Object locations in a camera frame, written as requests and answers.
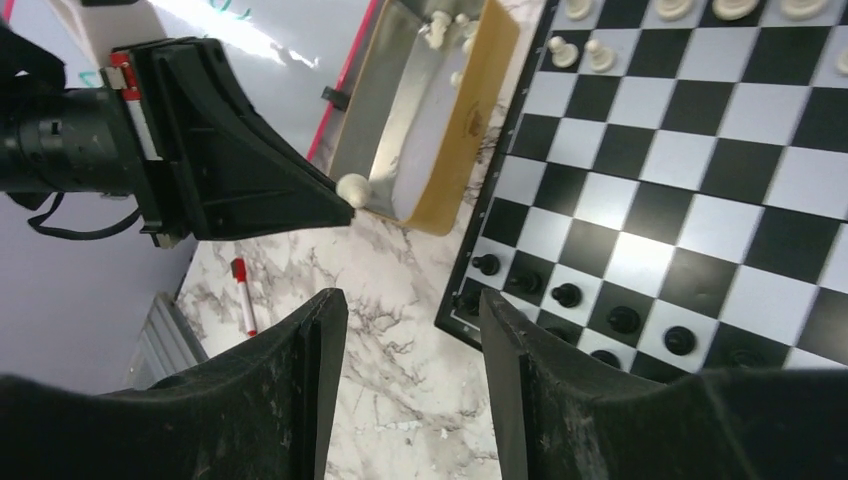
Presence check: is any pile of white chess pieces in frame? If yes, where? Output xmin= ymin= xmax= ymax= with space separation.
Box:
xmin=421 ymin=10 xmax=479 ymax=89

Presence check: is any aluminium extrusion rail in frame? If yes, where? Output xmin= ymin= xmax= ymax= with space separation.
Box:
xmin=124 ymin=292 xmax=209 ymax=390

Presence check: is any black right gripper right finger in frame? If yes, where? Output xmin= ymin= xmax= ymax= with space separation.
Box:
xmin=479 ymin=289 xmax=847 ymax=479

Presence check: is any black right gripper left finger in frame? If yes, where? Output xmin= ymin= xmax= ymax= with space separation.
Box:
xmin=1 ymin=288 xmax=348 ymax=479

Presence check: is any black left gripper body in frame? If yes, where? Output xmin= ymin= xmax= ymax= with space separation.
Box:
xmin=1 ymin=25 xmax=139 ymax=210

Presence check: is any black and white chessboard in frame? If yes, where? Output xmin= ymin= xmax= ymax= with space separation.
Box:
xmin=435 ymin=1 xmax=847 ymax=382

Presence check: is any pink framed whiteboard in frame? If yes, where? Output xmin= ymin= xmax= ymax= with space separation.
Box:
xmin=1 ymin=1 xmax=379 ymax=157

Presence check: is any red capped marker pen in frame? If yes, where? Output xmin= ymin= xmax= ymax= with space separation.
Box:
xmin=230 ymin=257 xmax=258 ymax=337

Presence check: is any white chess piece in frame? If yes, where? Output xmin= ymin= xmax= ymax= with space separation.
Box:
xmin=565 ymin=0 xmax=594 ymax=21
xmin=779 ymin=0 xmax=830 ymax=22
xmin=711 ymin=0 xmax=760 ymax=21
xmin=584 ymin=39 xmax=617 ymax=73
xmin=653 ymin=0 xmax=695 ymax=22
xmin=547 ymin=36 xmax=580 ymax=69
xmin=834 ymin=48 xmax=848 ymax=76
xmin=336 ymin=173 xmax=373 ymax=209

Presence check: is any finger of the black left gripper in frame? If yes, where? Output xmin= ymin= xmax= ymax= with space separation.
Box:
xmin=105 ymin=37 xmax=355 ymax=245

